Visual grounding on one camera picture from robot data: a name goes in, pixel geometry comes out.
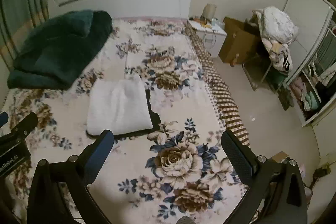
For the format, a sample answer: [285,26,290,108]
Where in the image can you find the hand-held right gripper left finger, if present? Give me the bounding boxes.
[27,130,114,224]

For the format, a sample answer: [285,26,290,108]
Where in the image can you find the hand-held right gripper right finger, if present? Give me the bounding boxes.
[222,130,307,224]

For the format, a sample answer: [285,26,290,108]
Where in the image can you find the white knit sweater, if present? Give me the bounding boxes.
[87,74,154,135]

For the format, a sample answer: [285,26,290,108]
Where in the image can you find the teal folded clothes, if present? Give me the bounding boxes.
[301,91,321,110]

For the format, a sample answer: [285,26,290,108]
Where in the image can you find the pink folded clothes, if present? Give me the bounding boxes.
[290,77,307,98]

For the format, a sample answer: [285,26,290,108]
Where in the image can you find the pile of light clothes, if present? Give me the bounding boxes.
[252,6,300,72]

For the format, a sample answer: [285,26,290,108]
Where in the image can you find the small open cardboard box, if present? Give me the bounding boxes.
[270,151,289,163]

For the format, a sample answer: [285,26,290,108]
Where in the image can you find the brown checked bed sheet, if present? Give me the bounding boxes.
[185,21,250,146]

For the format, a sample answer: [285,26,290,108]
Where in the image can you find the black folded garment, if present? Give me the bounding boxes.
[85,89,161,139]

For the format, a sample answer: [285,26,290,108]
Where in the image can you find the bed with floral sheet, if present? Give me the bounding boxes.
[0,17,250,224]

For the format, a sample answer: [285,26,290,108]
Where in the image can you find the dark patterned cloth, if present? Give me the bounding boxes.
[278,88,294,110]

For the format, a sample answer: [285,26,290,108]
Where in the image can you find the dark green plush blanket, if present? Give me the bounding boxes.
[7,10,113,90]

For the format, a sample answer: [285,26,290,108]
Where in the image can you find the metal folding chair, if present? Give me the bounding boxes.
[241,56,272,90]

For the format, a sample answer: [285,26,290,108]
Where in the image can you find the green stool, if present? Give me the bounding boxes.
[268,70,289,93]

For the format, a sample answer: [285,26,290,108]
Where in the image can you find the large brown cardboard box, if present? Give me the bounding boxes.
[218,17,260,64]

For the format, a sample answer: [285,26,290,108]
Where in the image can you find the green striped curtain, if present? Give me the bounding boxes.
[0,0,49,56]

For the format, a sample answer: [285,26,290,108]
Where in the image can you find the white nightstand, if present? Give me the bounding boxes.
[188,18,227,58]

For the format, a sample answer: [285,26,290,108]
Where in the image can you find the white hanging jacket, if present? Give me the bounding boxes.
[319,63,336,85]

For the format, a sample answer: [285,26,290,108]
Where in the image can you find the clutter on nightstand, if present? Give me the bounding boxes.
[189,15,213,29]

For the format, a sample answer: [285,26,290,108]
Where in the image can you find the beige table lamp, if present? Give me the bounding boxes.
[202,4,217,20]

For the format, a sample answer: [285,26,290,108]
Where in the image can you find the white wardrobe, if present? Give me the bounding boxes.
[282,0,336,127]

